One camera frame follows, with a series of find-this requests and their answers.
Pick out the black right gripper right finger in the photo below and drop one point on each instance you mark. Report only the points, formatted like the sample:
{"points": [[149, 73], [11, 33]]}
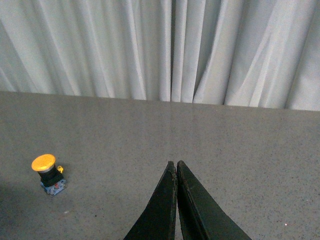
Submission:
{"points": [[201, 218]]}

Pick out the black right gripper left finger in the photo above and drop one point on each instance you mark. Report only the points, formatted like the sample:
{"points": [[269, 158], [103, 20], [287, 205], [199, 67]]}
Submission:
{"points": [[158, 220]]}

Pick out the yellow mushroom push button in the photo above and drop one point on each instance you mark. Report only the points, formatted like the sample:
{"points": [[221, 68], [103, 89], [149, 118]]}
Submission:
{"points": [[51, 175]]}

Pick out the white pleated curtain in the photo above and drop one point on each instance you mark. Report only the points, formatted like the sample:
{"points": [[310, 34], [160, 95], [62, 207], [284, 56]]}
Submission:
{"points": [[255, 53]]}

